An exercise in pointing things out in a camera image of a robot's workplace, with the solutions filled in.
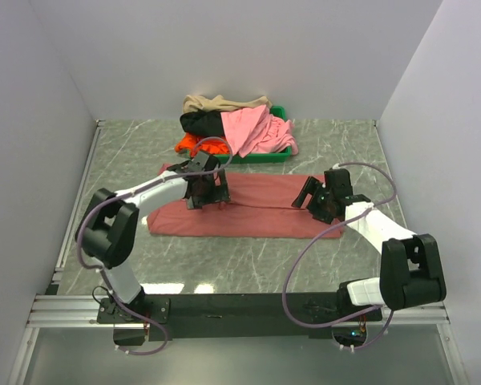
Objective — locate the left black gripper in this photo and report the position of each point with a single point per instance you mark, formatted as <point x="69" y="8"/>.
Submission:
<point x="219" y="193"/>

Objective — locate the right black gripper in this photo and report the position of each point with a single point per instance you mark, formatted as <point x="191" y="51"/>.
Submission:
<point x="314" y="186"/>

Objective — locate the dusty rose t shirt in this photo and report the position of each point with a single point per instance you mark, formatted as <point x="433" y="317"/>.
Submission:
<point x="260" y="206"/>

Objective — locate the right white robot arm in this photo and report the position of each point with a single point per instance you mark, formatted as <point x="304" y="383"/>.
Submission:
<point x="411" y="272"/>

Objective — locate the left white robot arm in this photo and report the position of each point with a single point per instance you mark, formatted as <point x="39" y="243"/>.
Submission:
<point x="106" y="235"/>

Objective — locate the green plastic tray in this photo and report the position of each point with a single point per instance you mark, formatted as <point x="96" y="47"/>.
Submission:
<point x="261" y="158"/>

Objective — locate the orange t shirt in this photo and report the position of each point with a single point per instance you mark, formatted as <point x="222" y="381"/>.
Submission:
<point x="191" y="144"/>

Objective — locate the black t shirt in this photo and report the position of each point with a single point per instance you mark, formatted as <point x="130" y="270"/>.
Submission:
<point x="202" y="123"/>

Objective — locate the light pink t shirt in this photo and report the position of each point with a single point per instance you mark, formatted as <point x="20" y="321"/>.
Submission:
<point x="257" y="131"/>

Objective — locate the beige t shirt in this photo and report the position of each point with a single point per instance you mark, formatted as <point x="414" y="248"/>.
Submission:
<point x="195" y="103"/>

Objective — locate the black base crossbar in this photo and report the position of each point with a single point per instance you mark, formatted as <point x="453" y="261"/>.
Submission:
<point x="250" y="315"/>

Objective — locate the aluminium frame rail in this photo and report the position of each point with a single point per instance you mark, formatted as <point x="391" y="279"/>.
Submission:
<point x="59" y="310"/>

